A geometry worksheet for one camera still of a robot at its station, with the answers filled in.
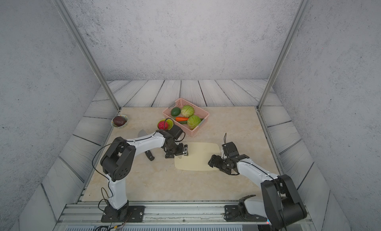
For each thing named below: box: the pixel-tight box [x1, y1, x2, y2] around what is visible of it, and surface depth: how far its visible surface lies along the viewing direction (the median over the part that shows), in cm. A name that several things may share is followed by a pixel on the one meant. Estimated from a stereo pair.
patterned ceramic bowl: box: [111, 114, 129, 129], surface depth 107 cm
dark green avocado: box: [170, 107, 182, 117], surface depth 116 cm
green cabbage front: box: [187, 115, 201, 131], surface depth 104 cm
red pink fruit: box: [158, 120, 169, 131], surface depth 105 cm
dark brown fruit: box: [113, 115, 127, 127], surface depth 107 cm
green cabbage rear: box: [181, 105, 195, 118], surface depth 113 cm
